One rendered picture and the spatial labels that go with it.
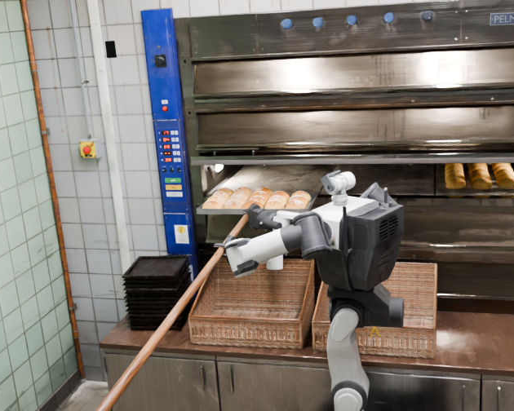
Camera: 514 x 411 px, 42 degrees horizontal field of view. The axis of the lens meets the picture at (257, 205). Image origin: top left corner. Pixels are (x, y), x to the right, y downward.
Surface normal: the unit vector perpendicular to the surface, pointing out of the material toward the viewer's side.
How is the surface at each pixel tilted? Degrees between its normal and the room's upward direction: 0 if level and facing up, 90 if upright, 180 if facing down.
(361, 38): 90
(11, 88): 90
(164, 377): 90
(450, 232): 72
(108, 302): 90
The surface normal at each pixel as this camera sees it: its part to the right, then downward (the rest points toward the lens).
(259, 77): -0.25, -0.06
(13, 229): 0.97, 0.00
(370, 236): -0.67, 0.26
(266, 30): -0.25, 0.29
